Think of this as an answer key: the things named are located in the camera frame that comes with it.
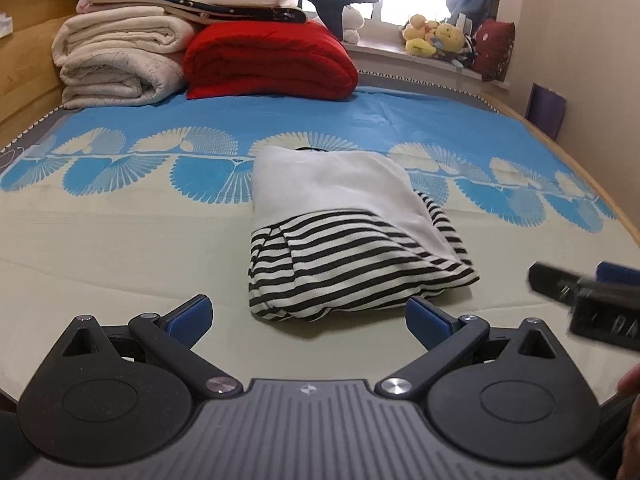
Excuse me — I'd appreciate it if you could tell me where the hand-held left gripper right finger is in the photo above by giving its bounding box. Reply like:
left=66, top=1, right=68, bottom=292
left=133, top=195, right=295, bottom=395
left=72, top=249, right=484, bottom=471
left=375, top=296, right=572, bottom=404

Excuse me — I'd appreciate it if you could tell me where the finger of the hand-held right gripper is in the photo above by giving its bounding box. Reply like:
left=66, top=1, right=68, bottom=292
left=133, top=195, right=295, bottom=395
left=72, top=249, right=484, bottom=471
left=596, top=261, right=640, bottom=289
left=528, top=261, right=640, bottom=347

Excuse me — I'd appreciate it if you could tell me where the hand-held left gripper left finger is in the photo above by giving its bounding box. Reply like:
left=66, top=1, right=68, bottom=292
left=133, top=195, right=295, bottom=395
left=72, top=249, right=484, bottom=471
left=39, top=293, right=244, bottom=401

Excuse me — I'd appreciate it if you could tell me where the black white striped hooded top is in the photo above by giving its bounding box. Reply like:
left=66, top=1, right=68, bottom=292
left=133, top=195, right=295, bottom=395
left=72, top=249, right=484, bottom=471
left=247, top=144, right=481, bottom=322

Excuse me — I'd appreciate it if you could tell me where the person's right hand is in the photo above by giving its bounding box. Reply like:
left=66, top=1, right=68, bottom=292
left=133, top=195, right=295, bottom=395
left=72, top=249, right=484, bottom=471
left=617, top=368, right=640, bottom=480

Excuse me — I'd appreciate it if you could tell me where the blue fan-print bed sheet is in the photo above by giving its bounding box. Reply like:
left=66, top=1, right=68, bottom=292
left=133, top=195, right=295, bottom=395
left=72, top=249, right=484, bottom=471
left=0, top=85, right=640, bottom=411

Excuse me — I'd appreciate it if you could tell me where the purple board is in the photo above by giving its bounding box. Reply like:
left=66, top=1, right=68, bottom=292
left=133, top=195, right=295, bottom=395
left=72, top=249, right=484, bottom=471
left=525, top=82, right=569, bottom=139

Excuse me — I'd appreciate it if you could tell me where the dark red pillow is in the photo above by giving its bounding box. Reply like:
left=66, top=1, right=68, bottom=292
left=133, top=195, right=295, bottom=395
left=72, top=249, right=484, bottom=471
left=472, top=18, right=516, bottom=83

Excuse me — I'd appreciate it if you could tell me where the window sill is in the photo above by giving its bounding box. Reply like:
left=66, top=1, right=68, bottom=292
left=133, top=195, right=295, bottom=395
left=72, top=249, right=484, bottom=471
left=344, top=41, right=507, bottom=92

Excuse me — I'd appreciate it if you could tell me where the cream folded quilt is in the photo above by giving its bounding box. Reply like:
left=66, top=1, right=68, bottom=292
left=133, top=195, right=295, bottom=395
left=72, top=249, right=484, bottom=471
left=52, top=10, right=197, bottom=110

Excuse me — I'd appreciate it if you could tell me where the black white plush toy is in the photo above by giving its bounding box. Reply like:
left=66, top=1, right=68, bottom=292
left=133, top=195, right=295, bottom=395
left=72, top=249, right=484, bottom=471
left=452, top=34, right=476, bottom=69

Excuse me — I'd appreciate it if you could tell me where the red folded blanket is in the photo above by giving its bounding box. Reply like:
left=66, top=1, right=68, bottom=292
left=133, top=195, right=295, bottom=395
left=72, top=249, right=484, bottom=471
left=182, top=20, right=360, bottom=101

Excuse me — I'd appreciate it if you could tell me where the yellow duck plush toy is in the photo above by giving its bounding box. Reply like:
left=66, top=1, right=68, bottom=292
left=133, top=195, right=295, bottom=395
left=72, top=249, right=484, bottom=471
left=404, top=38, right=437, bottom=57

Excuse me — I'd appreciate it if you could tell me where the yellow round-face plush toy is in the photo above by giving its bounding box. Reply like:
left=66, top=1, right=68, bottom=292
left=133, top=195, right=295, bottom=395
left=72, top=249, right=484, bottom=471
left=432, top=22, right=464, bottom=61

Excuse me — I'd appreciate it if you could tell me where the wooden headboard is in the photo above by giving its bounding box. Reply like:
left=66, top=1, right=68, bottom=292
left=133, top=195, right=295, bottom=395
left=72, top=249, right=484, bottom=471
left=0, top=0, right=102, bottom=134

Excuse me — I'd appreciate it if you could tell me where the yellow bear plush toy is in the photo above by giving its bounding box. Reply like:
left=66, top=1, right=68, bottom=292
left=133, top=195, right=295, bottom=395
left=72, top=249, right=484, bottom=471
left=402, top=13, right=441, bottom=42

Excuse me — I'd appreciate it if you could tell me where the white bear plush toy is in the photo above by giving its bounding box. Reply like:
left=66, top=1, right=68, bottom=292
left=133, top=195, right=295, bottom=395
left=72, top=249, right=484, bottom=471
left=342, top=7, right=366, bottom=44

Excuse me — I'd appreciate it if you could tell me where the wooden bed frame rail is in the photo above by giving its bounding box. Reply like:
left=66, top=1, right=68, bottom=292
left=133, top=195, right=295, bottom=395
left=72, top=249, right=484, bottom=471
left=477, top=89, right=640, bottom=247

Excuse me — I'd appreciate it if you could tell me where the thin white cord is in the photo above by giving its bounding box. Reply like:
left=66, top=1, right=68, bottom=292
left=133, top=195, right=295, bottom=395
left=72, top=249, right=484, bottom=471
left=0, top=146, right=27, bottom=172

